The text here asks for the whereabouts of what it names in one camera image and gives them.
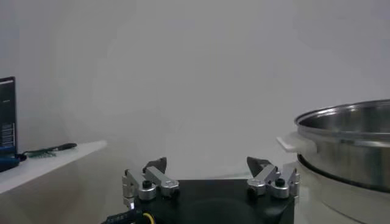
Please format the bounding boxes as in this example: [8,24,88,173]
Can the dark monitor screen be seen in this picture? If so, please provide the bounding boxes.
[0,75,18,153]

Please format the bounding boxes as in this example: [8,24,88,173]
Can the blue flat object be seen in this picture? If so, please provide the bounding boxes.
[0,145,21,173]

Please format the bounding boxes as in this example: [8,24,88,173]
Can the perforated steel steamer basket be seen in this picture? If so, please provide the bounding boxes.
[294,99,390,193]

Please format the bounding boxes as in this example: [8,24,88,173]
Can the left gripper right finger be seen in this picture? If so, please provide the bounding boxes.
[246,156,301,200]

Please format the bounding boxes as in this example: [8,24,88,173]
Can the thin black cable with plug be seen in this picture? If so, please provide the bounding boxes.
[15,142,79,162]

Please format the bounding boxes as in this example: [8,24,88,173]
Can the green circuit board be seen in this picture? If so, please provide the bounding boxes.
[23,148,58,158]

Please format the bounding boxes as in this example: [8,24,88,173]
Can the white electric cooker base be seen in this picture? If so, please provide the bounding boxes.
[275,133,390,224]

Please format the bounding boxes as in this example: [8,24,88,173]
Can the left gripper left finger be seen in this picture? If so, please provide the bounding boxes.
[121,156,180,202]

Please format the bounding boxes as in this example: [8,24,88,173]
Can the white side table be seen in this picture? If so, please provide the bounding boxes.
[0,139,108,195]

